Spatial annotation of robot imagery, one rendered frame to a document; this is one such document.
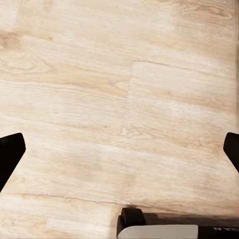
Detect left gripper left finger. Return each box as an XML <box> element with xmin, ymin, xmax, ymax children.
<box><xmin>0</xmin><ymin>132</ymin><xmax>26</xmax><ymax>192</ymax></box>

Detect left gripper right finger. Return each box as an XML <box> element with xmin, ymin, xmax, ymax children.
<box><xmin>223</xmin><ymin>132</ymin><xmax>239</xmax><ymax>173</ymax></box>

